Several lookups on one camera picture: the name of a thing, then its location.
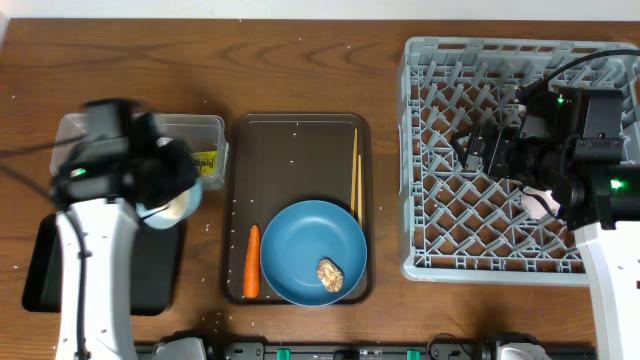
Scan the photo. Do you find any light blue bowl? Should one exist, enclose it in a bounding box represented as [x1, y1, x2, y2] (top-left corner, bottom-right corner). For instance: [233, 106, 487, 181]
[135, 179, 203, 230]

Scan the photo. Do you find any yellow foil snack wrapper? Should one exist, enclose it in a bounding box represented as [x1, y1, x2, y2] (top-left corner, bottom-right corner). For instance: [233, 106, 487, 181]
[191, 150, 218, 177]

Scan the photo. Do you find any pink cup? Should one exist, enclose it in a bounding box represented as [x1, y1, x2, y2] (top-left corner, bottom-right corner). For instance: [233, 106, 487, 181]
[520, 186, 561, 220]

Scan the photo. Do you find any blue plate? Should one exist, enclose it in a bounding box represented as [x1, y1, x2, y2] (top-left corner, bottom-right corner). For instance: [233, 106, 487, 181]
[260, 200, 368, 307]

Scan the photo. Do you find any brown mushroom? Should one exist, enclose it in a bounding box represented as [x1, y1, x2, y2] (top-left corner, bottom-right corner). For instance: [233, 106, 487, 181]
[316, 258, 344, 293]

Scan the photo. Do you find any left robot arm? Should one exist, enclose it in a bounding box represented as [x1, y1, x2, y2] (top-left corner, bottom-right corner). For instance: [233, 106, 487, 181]
[51, 98, 203, 359]

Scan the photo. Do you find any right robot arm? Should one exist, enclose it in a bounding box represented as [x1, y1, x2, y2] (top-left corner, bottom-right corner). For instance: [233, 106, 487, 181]
[450, 87, 639, 359]

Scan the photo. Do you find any grey dishwasher rack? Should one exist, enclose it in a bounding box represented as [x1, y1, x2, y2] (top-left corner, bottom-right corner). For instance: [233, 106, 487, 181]
[397, 37, 639, 287]

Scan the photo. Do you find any black waste tray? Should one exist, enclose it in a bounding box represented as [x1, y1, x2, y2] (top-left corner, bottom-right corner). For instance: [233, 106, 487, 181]
[22, 214, 187, 316]

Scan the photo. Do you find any clear plastic bin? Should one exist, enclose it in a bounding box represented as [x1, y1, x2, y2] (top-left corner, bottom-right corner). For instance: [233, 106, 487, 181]
[50, 113, 228, 191]

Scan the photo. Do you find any right wooden chopstick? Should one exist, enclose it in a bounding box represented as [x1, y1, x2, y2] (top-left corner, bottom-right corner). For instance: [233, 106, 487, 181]
[356, 155, 363, 228]

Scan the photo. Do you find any wooden chopstick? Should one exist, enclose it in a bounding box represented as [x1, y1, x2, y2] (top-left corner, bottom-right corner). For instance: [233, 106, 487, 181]
[356, 155, 363, 228]
[350, 127, 358, 216]

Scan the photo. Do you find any left wooden chopstick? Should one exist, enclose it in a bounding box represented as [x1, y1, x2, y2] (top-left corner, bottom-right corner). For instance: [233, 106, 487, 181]
[350, 127, 358, 216]

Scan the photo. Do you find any brown serving tray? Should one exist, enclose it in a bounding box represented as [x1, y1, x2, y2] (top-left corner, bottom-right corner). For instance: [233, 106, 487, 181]
[222, 114, 375, 305]

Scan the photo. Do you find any orange carrot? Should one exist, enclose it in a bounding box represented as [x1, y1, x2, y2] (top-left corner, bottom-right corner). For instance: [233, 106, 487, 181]
[243, 225, 261, 299]

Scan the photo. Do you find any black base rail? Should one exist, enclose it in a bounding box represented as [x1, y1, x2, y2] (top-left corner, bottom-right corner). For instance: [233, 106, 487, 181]
[135, 332, 598, 360]

